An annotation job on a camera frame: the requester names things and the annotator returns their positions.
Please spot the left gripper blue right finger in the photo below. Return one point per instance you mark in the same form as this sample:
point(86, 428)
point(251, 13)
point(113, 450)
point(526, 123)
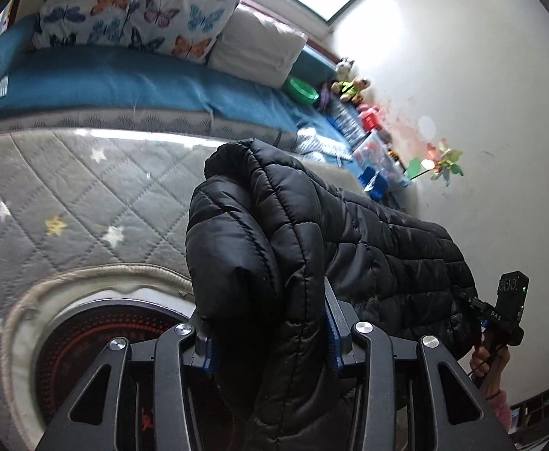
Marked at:
point(362, 352)

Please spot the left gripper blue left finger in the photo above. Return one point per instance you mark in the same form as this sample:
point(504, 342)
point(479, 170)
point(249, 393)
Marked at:
point(183, 352)

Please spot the black puffer down jacket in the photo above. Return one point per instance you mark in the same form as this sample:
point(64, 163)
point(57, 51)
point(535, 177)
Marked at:
point(266, 237)

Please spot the pink sleeved right forearm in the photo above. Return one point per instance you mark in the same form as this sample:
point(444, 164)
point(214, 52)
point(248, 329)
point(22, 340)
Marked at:
point(500, 407)

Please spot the person right hand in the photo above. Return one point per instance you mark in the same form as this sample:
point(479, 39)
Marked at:
point(489, 367)

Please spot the clear toy storage bag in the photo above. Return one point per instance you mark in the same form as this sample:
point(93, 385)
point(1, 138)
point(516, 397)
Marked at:
point(373, 152)

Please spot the grey star quilted mattress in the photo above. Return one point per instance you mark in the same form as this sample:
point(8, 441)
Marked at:
point(88, 216)

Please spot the red toy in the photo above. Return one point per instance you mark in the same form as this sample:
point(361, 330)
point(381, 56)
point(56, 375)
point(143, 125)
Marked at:
point(371, 117)

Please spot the brown plush toy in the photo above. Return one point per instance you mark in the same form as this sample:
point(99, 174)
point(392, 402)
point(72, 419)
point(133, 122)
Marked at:
point(350, 91)

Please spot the green plastic bowl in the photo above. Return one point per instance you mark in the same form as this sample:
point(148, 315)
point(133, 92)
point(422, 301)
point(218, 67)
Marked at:
point(300, 92)

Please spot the white plain pillow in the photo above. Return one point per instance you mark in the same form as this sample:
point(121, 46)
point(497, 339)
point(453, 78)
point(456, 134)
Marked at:
point(257, 48)

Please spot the blue sofa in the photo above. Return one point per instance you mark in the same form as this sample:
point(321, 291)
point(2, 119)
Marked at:
point(120, 88)

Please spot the right butterfly pillow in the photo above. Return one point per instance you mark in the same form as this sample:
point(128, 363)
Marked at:
point(184, 29)

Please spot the butterfly pillow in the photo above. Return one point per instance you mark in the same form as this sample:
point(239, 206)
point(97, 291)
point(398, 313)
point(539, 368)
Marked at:
point(66, 23)
point(184, 29)

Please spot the left butterfly pillow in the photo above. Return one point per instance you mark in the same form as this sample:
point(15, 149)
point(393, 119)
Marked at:
point(66, 23)

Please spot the paper pinwheel on wall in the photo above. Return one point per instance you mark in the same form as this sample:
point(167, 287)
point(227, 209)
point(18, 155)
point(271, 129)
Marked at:
point(441, 161)

